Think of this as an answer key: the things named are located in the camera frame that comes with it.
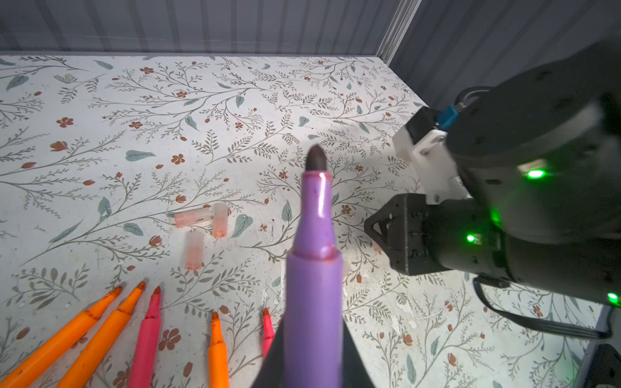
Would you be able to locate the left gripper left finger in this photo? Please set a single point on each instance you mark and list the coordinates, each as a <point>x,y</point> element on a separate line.
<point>271,372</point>

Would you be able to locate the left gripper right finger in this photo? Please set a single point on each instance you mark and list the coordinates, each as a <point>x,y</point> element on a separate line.
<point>353,368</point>

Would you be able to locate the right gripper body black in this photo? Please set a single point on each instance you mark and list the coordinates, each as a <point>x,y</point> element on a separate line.
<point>398,228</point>

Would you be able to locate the pink marker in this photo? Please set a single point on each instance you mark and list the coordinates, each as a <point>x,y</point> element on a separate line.
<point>147,344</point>
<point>268,332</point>

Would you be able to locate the purple marker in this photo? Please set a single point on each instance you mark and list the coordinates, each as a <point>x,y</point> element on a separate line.
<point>313,331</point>

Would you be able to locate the clear pink pen cap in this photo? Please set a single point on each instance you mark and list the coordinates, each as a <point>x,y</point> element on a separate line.
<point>220,220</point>
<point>192,217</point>
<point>194,250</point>

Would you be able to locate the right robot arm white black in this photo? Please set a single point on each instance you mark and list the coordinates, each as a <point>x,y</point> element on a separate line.
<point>521,184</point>

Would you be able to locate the orange marker middle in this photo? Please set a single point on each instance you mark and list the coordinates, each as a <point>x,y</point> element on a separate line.
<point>217,356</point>

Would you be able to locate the orange marker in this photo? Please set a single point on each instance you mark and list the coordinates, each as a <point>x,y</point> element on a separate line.
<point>88,361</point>
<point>47,354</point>
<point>217,356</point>

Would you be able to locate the orange marker far left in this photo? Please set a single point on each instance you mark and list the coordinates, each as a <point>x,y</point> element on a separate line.
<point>47,354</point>

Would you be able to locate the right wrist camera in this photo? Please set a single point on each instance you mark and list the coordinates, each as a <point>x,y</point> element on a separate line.
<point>422,143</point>

